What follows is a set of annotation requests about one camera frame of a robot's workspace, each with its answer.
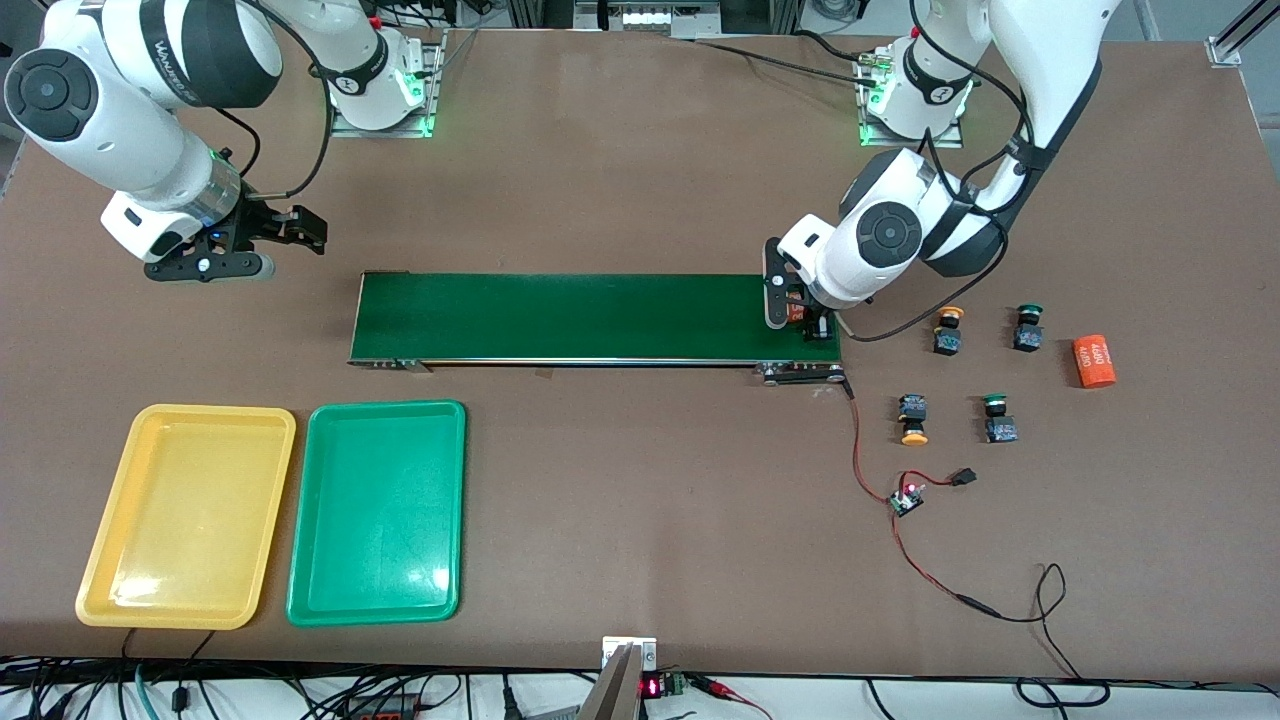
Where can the green conveyor belt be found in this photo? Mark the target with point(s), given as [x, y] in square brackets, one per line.
[600, 315]

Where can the small circuit board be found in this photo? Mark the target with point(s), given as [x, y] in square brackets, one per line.
[908, 500]

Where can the metal rack device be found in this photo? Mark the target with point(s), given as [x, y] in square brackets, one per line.
[650, 18]

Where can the aluminium frame profile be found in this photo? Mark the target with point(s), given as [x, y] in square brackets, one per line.
[1225, 50]

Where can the green plastic tray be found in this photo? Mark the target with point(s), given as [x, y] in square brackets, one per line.
[380, 520]

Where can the green push button switch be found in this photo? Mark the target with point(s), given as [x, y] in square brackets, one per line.
[1027, 335]
[1000, 430]

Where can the black power strip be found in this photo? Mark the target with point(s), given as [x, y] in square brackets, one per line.
[385, 712]

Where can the yellow push button switch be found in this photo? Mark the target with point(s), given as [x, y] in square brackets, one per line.
[912, 410]
[948, 340]

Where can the grey metal pole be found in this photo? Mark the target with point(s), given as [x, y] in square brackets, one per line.
[610, 695]

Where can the black connector plug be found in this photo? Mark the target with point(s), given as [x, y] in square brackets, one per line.
[963, 477]

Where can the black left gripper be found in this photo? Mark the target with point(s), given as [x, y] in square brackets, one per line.
[822, 323]

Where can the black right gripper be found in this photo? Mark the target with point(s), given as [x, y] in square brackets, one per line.
[262, 222]

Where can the metal table edge bracket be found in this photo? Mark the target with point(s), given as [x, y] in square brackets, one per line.
[612, 650]

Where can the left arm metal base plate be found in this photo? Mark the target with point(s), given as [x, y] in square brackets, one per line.
[900, 142]

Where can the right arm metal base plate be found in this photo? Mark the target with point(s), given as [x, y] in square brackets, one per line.
[380, 131]

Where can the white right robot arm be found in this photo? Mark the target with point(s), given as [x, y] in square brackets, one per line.
[100, 110]

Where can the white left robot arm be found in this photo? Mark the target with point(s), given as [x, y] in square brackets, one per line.
[890, 235]

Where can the yellow plastic tray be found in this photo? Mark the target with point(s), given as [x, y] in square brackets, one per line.
[180, 520]

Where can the red digit display module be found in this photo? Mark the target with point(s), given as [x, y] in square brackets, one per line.
[652, 686]

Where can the red clip lead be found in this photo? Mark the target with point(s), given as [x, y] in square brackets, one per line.
[720, 687]

